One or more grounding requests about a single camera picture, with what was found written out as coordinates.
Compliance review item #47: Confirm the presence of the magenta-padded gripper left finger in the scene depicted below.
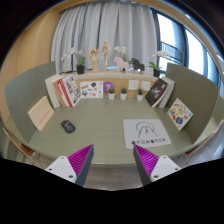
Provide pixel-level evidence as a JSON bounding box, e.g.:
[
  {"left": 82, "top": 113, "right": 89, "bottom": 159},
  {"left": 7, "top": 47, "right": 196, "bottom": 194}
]
[{"left": 45, "top": 143, "right": 95, "bottom": 187}]

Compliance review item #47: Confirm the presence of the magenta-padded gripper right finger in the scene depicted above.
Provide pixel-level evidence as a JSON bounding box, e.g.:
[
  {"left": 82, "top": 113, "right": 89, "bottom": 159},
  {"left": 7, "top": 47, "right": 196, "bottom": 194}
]
[{"left": 132, "top": 144, "right": 181, "bottom": 187}]

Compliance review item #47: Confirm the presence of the black computer mouse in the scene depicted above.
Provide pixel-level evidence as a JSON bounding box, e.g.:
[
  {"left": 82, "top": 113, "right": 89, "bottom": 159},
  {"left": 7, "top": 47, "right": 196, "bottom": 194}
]
[{"left": 60, "top": 119, "right": 76, "bottom": 134}]

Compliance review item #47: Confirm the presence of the white mouse pad with drawing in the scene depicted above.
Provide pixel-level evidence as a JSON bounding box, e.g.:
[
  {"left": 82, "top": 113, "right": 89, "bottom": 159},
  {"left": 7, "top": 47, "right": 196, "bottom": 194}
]
[{"left": 122, "top": 118, "right": 172, "bottom": 150}]

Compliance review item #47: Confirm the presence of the wooden chair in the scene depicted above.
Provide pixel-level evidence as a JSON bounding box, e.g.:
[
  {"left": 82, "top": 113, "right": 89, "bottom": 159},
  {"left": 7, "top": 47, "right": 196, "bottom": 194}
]
[{"left": 2, "top": 126, "right": 36, "bottom": 158}]

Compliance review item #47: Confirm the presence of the colourful sticker card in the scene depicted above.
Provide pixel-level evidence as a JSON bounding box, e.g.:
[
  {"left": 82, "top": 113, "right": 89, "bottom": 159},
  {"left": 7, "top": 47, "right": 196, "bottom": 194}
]
[{"left": 166, "top": 97, "right": 194, "bottom": 131}]

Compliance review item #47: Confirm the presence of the beige booklet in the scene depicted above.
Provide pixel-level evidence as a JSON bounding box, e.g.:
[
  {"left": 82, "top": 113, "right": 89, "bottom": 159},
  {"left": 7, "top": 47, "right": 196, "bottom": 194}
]
[{"left": 27, "top": 95, "right": 55, "bottom": 132}]

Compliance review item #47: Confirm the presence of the tan book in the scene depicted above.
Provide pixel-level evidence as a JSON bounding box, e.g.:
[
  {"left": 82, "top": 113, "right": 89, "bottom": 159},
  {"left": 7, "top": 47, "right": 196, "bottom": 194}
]
[{"left": 53, "top": 78, "right": 70, "bottom": 108}]

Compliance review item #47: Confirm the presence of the small succulent in white pot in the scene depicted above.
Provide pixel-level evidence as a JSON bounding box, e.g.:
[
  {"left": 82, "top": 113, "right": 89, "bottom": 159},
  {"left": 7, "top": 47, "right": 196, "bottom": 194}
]
[
  {"left": 107, "top": 87, "right": 116, "bottom": 101},
  {"left": 136, "top": 87, "right": 145, "bottom": 102},
  {"left": 119, "top": 87, "right": 128, "bottom": 101}
]

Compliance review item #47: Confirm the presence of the black book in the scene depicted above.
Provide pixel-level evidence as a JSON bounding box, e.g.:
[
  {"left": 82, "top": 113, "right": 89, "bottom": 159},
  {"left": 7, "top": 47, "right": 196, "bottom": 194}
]
[{"left": 144, "top": 77, "right": 170, "bottom": 108}]

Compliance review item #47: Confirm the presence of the red-spined picture book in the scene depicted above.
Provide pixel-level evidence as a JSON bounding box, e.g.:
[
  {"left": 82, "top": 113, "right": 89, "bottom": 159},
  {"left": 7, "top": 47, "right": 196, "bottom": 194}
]
[{"left": 58, "top": 73, "right": 82, "bottom": 108}]

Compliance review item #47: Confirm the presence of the thick white book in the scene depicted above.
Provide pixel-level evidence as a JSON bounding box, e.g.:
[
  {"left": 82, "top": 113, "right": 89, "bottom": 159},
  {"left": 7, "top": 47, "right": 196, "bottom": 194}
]
[{"left": 44, "top": 73, "right": 64, "bottom": 109}]

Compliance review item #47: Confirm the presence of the white card with stickers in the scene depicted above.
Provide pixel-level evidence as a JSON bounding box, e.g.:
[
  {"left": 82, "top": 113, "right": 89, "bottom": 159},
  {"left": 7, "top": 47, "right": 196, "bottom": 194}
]
[{"left": 79, "top": 80, "right": 104, "bottom": 99}]

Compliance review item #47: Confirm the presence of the green desk divider panel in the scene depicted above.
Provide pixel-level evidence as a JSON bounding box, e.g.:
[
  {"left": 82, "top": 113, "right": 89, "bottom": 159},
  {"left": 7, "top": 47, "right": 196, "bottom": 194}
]
[
  {"left": 4, "top": 60, "right": 58, "bottom": 144},
  {"left": 164, "top": 62, "right": 223, "bottom": 144}
]

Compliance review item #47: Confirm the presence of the round purple sign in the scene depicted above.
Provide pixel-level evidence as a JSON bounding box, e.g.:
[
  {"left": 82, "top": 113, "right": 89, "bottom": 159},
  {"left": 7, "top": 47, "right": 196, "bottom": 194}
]
[{"left": 102, "top": 80, "right": 116, "bottom": 95}]

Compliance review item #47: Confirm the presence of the white orchid in black pot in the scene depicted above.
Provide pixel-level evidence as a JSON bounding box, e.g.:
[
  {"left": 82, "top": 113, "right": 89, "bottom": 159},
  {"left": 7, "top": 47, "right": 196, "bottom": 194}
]
[
  {"left": 148, "top": 49, "right": 173, "bottom": 79},
  {"left": 59, "top": 47, "right": 87, "bottom": 75}
]

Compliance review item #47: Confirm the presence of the dark wooden horse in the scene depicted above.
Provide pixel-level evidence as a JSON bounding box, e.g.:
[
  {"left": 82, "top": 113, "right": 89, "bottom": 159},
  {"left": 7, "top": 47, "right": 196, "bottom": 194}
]
[{"left": 130, "top": 57, "right": 146, "bottom": 73}]

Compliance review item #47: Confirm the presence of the pink wooden horse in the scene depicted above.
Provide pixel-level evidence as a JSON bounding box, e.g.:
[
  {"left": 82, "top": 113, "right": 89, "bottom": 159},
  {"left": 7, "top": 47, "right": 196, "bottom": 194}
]
[{"left": 113, "top": 56, "right": 130, "bottom": 74}]

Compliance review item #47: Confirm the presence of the wooden hand model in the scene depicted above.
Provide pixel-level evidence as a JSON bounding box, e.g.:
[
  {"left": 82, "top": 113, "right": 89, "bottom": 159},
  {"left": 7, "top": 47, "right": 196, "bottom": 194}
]
[{"left": 88, "top": 47, "right": 101, "bottom": 74}]

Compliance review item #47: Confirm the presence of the white orchid plant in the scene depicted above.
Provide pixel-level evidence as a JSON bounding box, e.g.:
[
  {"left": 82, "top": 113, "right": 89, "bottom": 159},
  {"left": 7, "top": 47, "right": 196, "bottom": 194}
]
[{"left": 113, "top": 45, "right": 129, "bottom": 64}]

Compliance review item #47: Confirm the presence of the dark-framed window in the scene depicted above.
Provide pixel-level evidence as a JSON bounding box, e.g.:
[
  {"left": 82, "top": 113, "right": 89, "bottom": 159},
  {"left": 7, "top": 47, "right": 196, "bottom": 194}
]
[{"left": 151, "top": 8, "right": 224, "bottom": 98}]

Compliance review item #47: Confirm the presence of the grey curtain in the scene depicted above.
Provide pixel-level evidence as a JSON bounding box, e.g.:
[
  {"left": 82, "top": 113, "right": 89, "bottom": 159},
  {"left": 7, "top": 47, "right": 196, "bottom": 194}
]
[{"left": 50, "top": 1, "right": 158, "bottom": 74}]

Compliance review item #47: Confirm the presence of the white wall socket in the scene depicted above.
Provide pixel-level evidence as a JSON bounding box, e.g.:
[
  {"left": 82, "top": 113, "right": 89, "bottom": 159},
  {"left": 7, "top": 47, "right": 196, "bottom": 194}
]
[
  {"left": 140, "top": 80, "right": 152, "bottom": 92},
  {"left": 128, "top": 79, "right": 140, "bottom": 91}
]

